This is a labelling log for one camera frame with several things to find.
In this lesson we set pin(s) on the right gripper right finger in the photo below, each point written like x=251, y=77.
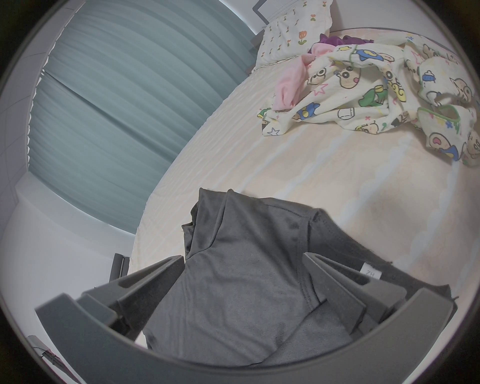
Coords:
x=356, y=300

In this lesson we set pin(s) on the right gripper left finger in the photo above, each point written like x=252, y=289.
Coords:
x=135, y=303

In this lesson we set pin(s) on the black T-shirt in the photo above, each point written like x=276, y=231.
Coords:
x=243, y=281

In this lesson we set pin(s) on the bed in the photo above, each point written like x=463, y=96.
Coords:
x=337, y=180

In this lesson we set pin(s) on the white printed pyjama top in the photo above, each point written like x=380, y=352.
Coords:
x=345, y=97

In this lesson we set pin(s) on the pink garment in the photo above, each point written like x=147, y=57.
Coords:
x=290, y=82

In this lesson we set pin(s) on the purple garment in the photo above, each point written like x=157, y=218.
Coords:
x=341, y=39

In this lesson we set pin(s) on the white printed pillow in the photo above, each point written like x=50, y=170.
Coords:
x=292, y=33

